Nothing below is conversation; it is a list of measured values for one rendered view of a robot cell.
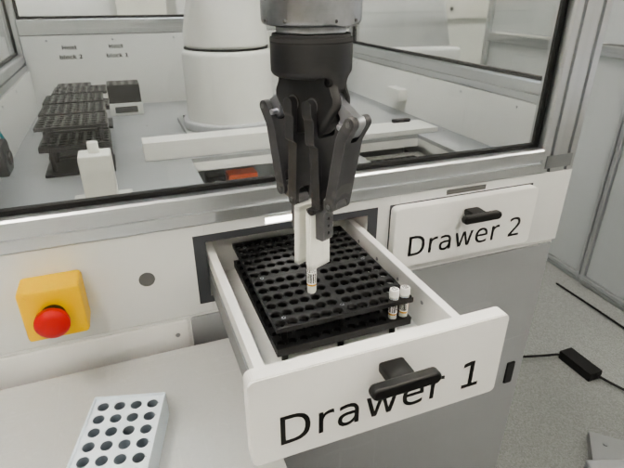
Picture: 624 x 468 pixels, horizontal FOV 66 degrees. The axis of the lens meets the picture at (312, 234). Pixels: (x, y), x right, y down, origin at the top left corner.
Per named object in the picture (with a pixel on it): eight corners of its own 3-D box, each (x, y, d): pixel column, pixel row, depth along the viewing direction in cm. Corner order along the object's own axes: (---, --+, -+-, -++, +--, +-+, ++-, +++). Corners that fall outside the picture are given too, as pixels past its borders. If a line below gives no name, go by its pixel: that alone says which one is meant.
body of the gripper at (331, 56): (248, 29, 44) (253, 131, 48) (315, 33, 38) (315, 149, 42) (307, 25, 48) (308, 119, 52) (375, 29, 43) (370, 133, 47)
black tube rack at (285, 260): (409, 339, 62) (413, 297, 59) (278, 373, 57) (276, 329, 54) (339, 260, 81) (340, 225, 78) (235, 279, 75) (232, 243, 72)
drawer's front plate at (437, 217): (527, 241, 91) (539, 187, 86) (391, 270, 81) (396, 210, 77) (521, 238, 92) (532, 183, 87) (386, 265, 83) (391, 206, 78)
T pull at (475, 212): (501, 218, 81) (503, 211, 80) (464, 226, 78) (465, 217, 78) (487, 211, 84) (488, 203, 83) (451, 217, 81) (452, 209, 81)
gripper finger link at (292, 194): (292, 98, 45) (282, 96, 46) (290, 207, 50) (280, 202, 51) (322, 93, 47) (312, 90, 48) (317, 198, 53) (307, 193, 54)
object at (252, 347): (474, 374, 57) (482, 332, 54) (264, 438, 49) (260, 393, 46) (337, 233, 91) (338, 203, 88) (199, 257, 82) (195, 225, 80)
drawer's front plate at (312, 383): (493, 390, 57) (511, 313, 52) (253, 468, 47) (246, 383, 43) (484, 380, 58) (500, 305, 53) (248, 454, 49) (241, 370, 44)
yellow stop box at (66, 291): (90, 333, 63) (78, 287, 60) (28, 346, 61) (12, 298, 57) (91, 312, 67) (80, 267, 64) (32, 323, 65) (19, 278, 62)
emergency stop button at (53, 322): (73, 337, 60) (66, 310, 58) (37, 344, 58) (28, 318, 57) (74, 323, 62) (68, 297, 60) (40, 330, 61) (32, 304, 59)
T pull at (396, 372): (442, 383, 47) (444, 371, 46) (372, 404, 44) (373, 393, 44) (422, 359, 50) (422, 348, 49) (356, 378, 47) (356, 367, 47)
